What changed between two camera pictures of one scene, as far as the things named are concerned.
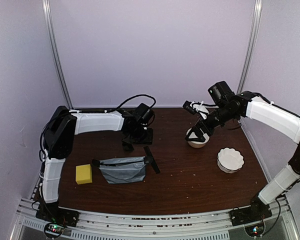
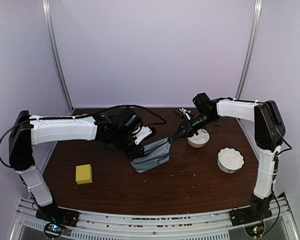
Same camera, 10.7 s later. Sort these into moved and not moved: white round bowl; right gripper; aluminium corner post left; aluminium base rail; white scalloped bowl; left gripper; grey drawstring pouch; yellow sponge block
Moved: right gripper; grey drawstring pouch; left gripper
Not moved: white round bowl; white scalloped bowl; aluminium base rail; yellow sponge block; aluminium corner post left
